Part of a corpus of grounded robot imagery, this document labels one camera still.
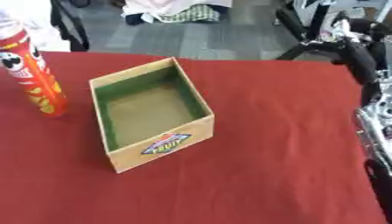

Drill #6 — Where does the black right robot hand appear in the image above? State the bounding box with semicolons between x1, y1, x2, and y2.
298;11;392;108

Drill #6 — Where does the tan cardboard box green inside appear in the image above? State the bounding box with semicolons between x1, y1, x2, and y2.
87;56;216;174

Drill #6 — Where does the black tripod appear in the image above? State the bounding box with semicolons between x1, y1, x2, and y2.
274;0;336;61

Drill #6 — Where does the person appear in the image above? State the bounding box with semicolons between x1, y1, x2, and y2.
0;0;73;53
121;0;235;26

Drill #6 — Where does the black chair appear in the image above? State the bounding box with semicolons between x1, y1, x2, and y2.
49;0;92;53

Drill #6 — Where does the red chip can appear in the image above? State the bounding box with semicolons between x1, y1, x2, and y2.
0;29;71;118

